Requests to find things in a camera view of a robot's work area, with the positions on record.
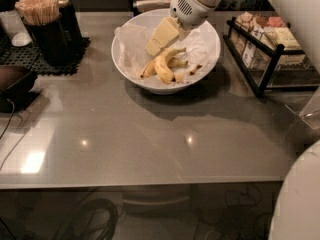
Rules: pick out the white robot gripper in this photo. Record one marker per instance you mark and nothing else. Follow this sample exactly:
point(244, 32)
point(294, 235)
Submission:
point(190, 10)

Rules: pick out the white ceramic bowl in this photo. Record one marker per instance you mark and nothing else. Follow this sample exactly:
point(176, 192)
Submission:
point(129, 55)

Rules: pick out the white paper bowl liner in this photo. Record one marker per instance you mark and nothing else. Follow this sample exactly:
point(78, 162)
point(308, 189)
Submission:
point(154, 52)

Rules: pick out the small banana stem piece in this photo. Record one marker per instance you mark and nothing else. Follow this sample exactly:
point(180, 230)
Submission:
point(194, 69)

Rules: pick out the dark bottle with stopper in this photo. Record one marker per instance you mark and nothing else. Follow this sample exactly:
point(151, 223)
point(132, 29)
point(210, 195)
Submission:
point(70, 24)

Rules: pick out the black stirrer stick cup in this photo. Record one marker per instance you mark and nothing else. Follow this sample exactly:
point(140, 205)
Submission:
point(51, 40)

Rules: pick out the bundle of wooden stirrers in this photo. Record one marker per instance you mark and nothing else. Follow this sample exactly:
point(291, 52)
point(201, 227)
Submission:
point(38, 12)

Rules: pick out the black rubber mesh mat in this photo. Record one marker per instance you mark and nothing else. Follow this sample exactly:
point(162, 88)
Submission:
point(31, 58)

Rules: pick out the clear shaker with dark lid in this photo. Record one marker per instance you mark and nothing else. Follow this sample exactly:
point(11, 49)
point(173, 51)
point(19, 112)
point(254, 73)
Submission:
point(13, 25)

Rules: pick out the dark tray at left edge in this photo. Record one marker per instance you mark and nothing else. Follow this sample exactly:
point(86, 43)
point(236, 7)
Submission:
point(16, 83)

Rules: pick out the black wire condiment rack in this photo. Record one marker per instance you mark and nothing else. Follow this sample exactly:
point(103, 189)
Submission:
point(287, 70)

